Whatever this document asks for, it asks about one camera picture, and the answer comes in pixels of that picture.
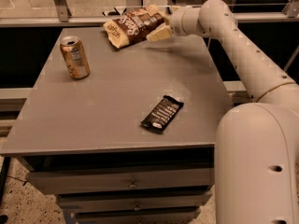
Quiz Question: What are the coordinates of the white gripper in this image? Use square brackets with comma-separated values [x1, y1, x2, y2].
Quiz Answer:
[146, 6, 203, 42]

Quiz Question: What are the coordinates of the brown chip bag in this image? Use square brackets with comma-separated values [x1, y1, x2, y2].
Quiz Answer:
[104, 5, 166, 49]

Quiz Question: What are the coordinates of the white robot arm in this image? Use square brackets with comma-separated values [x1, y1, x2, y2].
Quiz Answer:
[147, 0, 299, 224]

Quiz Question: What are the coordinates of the black rxbar chocolate bar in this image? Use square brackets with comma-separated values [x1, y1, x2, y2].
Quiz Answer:
[141, 95, 184, 133]

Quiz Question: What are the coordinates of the gold soda can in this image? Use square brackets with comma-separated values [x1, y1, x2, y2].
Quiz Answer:
[60, 35, 90, 79]

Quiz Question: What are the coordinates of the grey metal railing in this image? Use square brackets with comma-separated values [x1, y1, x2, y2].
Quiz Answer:
[0, 0, 298, 27]

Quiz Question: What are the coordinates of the grey drawer cabinet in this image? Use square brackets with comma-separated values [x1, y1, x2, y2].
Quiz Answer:
[1, 28, 232, 224]

